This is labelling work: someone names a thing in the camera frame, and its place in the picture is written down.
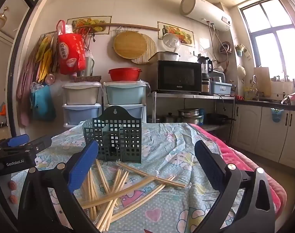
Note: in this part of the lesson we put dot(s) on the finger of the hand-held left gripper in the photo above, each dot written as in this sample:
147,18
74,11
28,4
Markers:
17,140
42,144

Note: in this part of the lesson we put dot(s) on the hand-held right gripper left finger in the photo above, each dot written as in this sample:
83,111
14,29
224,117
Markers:
83,165

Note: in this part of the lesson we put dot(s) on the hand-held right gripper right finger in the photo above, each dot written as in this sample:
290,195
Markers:
208,165

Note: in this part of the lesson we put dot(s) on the bunch of wooden chopsticks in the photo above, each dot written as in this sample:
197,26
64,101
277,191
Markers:
116,187

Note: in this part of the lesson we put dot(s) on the green plastic utensil holder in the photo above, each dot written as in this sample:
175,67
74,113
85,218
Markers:
128,136

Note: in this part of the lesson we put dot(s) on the person's left hand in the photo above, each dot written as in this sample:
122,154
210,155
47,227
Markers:
12,185

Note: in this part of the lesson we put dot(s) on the pink blanket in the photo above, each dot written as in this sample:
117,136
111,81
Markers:
237,155

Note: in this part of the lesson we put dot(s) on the blue hanging bag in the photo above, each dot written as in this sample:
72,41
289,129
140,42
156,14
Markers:
44,103

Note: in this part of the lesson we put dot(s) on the cartoon printed blue blanket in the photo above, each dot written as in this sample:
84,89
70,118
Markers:
162,155

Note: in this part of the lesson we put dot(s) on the black frying pan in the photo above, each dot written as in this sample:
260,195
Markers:
217,119

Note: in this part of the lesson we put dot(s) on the blue storage bin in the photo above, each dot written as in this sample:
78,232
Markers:
80,114
135,112

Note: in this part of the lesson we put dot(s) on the blue cup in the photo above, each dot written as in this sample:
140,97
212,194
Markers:
202,115

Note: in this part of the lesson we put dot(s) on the pink hanging cloth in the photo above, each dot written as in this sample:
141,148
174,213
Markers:
26,89

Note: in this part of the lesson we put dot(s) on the stacked steel pots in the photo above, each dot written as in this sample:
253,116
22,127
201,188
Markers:
189,116

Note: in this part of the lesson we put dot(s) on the white kitchen cabinets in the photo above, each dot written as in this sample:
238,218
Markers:
249,126

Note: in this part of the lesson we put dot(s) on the small steel pot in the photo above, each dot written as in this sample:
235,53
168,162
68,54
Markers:
169,118

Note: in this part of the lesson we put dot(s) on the white storage bin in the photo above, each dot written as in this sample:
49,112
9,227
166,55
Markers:
82,94

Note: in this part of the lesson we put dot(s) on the pink round container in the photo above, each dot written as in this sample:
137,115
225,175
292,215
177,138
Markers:
50,79

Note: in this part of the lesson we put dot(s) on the metal shelf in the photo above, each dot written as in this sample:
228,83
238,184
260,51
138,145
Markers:
186,95

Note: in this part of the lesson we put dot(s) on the blue dish box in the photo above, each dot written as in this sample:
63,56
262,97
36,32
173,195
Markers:
220,88

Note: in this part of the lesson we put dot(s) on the wicker basket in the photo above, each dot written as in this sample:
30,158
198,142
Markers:
88,79

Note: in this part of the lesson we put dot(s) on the light teal storage bin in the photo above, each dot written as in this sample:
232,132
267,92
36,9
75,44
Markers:
124,93

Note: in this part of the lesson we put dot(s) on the blue hanging pouch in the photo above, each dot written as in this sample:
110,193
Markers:
276,115

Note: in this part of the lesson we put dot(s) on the yellow hanging bags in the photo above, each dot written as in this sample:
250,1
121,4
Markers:
46,58

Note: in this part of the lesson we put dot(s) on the metal faucet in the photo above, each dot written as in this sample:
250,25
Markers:
256,87

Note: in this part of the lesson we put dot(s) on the black microwave oven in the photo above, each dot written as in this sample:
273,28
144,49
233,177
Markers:
179,76

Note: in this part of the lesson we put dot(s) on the red shopping bag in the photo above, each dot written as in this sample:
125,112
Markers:
71,53

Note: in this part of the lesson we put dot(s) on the black blender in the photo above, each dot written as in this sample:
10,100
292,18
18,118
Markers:
205,68

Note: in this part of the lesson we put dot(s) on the red colander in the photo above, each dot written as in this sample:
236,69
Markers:
124,74

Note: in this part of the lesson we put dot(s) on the wooden cutting board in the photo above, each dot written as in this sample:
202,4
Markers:
262,81

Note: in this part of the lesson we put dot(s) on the pink bag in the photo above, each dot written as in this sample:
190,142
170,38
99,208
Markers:
294,99

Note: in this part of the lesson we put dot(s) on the metal container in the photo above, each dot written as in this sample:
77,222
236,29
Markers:
168,56

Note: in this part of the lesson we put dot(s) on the round ribbed mat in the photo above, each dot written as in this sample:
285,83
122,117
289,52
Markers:
151,51

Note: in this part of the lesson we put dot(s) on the glass pot lid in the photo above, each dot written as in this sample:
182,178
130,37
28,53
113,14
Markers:
171,42

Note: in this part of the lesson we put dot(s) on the round bamboo board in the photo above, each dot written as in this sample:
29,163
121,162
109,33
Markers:
130,45

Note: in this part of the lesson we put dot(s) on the window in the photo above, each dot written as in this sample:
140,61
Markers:
278,43

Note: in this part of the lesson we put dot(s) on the long wooden rod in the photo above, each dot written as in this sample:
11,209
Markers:
137,26

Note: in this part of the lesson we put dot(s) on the white water heater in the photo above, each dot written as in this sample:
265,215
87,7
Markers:
205,9

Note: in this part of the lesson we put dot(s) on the green wall holder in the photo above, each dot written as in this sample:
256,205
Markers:
240,49

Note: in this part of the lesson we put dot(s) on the fruit wall picture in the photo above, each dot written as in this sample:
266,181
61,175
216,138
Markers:
183,32
89,23

